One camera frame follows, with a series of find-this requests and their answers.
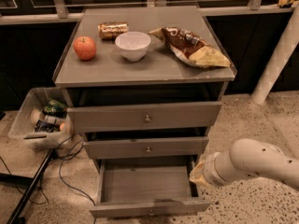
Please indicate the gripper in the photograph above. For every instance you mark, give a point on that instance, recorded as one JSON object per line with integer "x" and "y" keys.
{"x": 209, "y": 169}

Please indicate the grey bottom drawer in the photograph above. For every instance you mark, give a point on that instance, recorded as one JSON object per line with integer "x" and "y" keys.
{"x": 147, "y": 187}

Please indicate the grey drawer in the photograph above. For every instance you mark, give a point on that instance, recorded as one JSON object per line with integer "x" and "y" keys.
{"x": 147, "y": 187}
{"x": 114, "y": 118}
{"x": 153, "y": 147}

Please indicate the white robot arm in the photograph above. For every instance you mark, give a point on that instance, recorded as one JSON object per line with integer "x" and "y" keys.
{"x": 246, "y": 159}

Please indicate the grey middle drawer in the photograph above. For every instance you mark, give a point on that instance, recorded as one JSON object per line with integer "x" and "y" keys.
{"x": 153, "y": 147}

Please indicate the grey top drawer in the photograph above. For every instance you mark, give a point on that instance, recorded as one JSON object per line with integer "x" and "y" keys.
{"x": 114, "y": 118}

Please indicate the grey drawer cabinet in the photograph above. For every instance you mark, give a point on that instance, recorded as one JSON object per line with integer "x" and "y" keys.
{"x": 158, "y": 78}

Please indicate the brown yellow chip bag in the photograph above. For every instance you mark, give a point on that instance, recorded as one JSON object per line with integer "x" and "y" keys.
{"x": 190, "y": 48}

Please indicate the white bowl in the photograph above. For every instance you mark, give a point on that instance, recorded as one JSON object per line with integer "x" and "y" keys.
{"x": 133, "y": 46}

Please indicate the green snack bag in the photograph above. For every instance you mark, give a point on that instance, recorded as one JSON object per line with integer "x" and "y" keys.
{"x": 54, "y": 108}

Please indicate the white bottle in bin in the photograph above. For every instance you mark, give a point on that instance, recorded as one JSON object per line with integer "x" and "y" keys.
{"x": 54, "y": 120}

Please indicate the clear plastic bin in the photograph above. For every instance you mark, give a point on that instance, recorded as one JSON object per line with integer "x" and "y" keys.
{"x": 23, "y": 127}

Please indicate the dark blue snack packet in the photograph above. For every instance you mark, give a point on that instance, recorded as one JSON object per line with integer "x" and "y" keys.
{"x": 42, "y": 126}

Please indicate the red apple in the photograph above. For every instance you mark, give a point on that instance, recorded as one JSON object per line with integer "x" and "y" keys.
{"x": 84, "y": 47}

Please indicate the gold soda can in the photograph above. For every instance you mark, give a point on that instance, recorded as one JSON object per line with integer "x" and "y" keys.
{"x": 112, "y": 29}

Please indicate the yellow object on ledge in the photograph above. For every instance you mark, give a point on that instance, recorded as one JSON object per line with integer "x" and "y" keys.
{"x": 285, "y": 3}

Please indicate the black table frame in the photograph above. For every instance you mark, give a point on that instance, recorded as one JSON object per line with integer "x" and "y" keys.
{"x": 21, "y": 170}

